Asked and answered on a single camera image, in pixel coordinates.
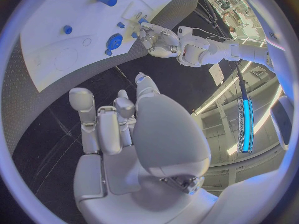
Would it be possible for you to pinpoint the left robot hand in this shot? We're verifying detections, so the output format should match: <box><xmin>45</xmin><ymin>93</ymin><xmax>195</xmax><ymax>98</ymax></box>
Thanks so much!
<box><xmin>139</xmin><ymin>21</ymin><xmax>181</xmax><ymax>58</ymax></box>

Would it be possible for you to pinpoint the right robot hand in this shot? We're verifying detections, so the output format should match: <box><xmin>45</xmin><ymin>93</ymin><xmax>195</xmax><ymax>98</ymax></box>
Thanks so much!
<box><xmin>68</xmin><ymin>72</ymin><xmax>219</xmax><ymax>224</ymax></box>

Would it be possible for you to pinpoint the white task board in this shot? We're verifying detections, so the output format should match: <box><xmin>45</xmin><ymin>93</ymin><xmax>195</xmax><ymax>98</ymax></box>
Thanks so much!
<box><xmin>19</xmin><ymin>0</ymin><xmax>186</xmax><ymax>93</ymax></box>

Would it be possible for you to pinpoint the blue gear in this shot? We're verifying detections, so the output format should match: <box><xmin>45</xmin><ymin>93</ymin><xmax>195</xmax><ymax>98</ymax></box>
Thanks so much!
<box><xmin>105</xmin><ymin>33</ymin><xmax>124</xmax><ymax>51</ymax></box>

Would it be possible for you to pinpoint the glowing light bar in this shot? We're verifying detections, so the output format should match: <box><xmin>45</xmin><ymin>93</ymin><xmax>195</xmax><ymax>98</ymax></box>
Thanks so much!
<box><xmin>236</xmin><ymin>96</ymin><xmax>255</xmax><ymax>154</ymax></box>

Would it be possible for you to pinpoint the black lamp pole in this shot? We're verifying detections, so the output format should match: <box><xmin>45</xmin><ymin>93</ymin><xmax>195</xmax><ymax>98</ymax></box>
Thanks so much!
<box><xmin>234</xmin><ymin>62</ymin><xmax>250</xmax><ymax>100</ymax></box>

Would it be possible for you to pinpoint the grey dotted mat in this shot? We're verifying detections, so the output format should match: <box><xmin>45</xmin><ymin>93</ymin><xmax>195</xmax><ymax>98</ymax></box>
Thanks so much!
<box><xmin>1</xmin><ymin>0</ymin><xmax>203</xmax><ymax>155</ymax></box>

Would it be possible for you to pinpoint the white cable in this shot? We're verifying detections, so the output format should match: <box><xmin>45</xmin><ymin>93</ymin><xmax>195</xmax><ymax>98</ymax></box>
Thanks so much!
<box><xmin>191</xmin><ymin>27</ymin><xmax>236</xmax><ymax>41</ymax></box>

